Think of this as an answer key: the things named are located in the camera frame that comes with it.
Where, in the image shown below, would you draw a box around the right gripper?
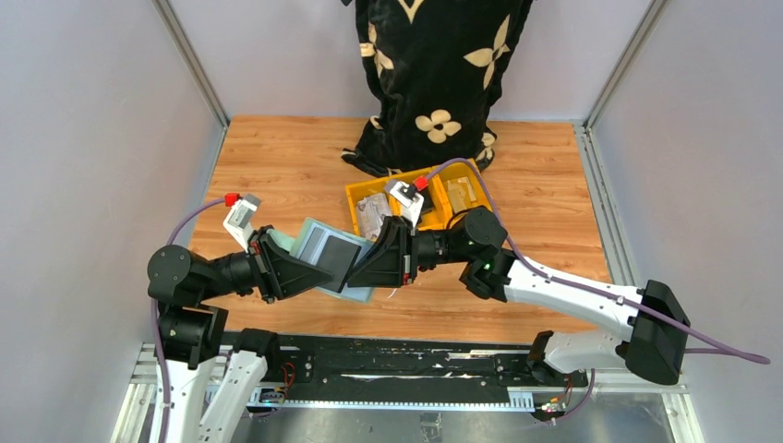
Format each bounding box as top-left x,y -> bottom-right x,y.
345,217 -> 475,290

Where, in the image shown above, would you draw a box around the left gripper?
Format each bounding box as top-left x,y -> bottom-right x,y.
199,223 -> 334,300

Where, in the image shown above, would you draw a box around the black credit card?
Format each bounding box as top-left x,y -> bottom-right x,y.
316,235 -> 361,294

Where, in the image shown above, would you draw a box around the green card holder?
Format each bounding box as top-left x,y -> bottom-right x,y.
271,218 -> 374,303

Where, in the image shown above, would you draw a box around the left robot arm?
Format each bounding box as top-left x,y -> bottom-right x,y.
148,226 -> 333,442

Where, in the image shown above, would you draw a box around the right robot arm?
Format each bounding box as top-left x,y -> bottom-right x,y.
345,207 -> 690,386

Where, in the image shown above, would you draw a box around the silver cards stack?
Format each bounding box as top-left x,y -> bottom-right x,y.
355,193 -> 392,241

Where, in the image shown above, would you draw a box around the black cards stack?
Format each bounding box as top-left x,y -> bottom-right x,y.
419,187 -> 436,216

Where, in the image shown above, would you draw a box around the gold cards stack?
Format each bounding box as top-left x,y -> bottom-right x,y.
445,177 -> 477,213

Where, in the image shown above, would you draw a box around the yellow three-compartment bin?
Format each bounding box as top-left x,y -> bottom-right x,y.
345,160 -> 491,239

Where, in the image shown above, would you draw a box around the black floral blanket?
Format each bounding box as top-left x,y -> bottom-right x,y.
341,0 -> 534,177

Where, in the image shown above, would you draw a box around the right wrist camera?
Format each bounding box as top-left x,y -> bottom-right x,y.
384,179 -> 424,230

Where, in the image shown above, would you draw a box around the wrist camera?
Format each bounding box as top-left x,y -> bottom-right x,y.
384,179 -> 424,230
223,193 -> 261,251

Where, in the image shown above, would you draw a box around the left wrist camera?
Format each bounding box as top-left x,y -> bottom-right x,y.
223,193 -> 261,251

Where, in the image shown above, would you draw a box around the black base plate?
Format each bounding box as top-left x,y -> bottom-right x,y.
261,334 -> 588,404

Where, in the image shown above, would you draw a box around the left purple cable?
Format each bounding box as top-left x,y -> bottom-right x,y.
151,197 -> 246,443

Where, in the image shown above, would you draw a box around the aluminium frame rail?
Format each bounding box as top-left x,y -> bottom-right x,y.
131,341 -> 690,412

